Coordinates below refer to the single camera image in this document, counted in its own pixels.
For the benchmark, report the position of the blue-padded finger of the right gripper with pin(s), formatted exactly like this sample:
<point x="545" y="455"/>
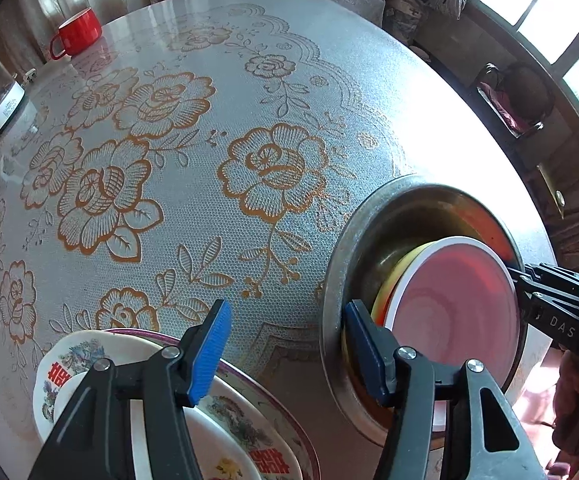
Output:
<point x="525" y="287"/>
<point x="553" y="276"/>

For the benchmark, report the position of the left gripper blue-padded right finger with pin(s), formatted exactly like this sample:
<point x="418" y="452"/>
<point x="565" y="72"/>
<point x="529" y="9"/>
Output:
<point x="403" y="379"/>

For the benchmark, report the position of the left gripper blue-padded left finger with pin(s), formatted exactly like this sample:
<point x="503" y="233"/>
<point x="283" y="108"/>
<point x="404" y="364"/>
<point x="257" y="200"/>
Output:
<point x="172" y="379"/>

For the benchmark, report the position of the white plate red pattern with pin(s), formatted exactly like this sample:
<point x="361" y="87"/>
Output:
<point x="62" y="369"/>

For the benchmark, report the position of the yellow plastic bowl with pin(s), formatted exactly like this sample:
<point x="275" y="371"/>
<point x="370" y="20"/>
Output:
<point x="389" y="284"/>

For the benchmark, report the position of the red plastic bowl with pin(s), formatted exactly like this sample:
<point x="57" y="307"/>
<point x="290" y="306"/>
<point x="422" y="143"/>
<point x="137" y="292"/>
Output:
<point x="459" y="304"/>

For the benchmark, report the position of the small white plate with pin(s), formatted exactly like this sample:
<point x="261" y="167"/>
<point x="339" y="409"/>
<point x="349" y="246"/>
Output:
<point x="218" y="455"/>

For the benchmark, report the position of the stainless steel bowl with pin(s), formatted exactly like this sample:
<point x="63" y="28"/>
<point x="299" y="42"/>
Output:
<point x="394" y="219"/>

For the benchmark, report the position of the large purple floral plate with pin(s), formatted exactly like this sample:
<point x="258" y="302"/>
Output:
<point x="262" y="426"/>

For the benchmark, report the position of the light wooden chair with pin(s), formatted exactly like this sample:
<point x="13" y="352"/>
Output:
<point x="561" y="169"/>

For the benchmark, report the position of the red seat cushion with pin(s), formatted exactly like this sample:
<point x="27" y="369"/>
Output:
<point x="501" y="102"/>

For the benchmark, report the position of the dark wooden armchair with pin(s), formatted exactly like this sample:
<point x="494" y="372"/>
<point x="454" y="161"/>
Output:
<point x="530" y="93"/>

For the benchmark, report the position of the lace tablecloth gold flowers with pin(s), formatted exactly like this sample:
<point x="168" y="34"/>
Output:
<point x="207" y="149"/>

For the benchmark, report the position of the grey printed sack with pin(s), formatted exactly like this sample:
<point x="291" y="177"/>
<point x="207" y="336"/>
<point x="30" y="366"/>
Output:
<point x="402" y="18"/>

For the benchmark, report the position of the red mug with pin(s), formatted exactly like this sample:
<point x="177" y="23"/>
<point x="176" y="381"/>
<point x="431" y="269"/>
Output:
<point x="76" y="34"/>

